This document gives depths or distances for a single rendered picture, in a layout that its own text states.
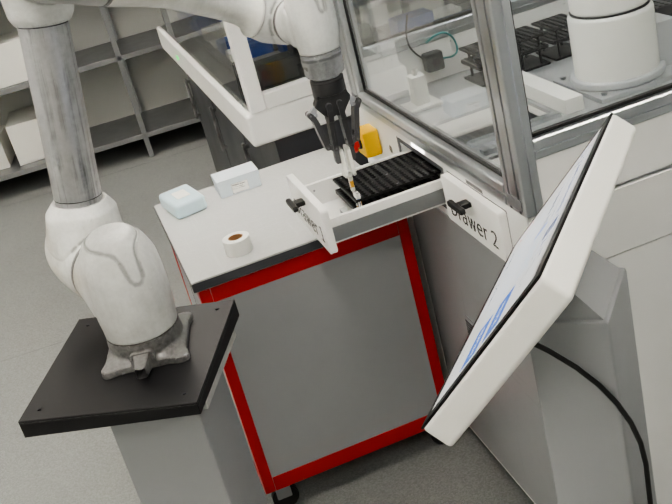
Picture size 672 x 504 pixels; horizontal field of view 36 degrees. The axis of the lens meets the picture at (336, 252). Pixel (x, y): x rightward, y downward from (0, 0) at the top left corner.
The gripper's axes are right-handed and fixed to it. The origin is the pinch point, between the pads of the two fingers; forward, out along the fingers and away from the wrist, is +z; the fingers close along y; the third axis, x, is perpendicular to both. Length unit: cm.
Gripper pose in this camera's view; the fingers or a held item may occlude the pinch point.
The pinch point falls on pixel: (346, 160)
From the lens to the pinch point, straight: 232.6
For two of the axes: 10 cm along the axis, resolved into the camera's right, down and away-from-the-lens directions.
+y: -9.3, 3.2, -1.9
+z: 2.2, 8.8, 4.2
